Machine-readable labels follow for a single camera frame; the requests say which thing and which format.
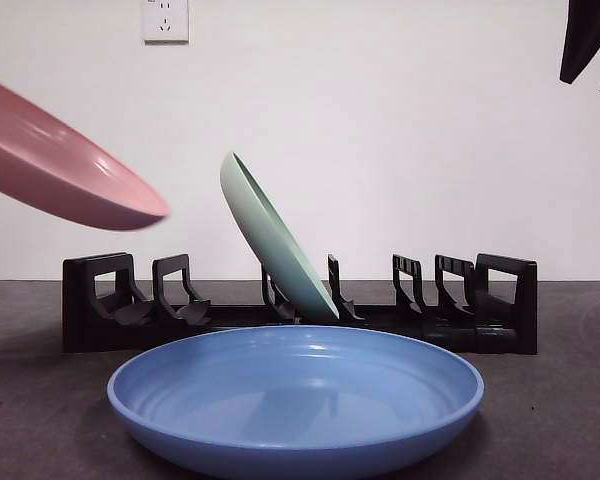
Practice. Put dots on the blue round plate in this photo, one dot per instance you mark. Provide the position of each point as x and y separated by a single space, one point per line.
290 400

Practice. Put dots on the black plastic dish rack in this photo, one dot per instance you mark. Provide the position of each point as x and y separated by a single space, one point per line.
77 310

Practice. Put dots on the pink round plate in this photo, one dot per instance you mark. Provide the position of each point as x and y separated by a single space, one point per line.
55 180

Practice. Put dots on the white wall socket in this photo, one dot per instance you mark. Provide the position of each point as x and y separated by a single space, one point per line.
166 22

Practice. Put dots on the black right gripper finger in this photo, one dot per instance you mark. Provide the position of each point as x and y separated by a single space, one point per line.
585 35

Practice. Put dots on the green round plate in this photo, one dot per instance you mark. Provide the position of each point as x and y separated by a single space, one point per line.
270 240

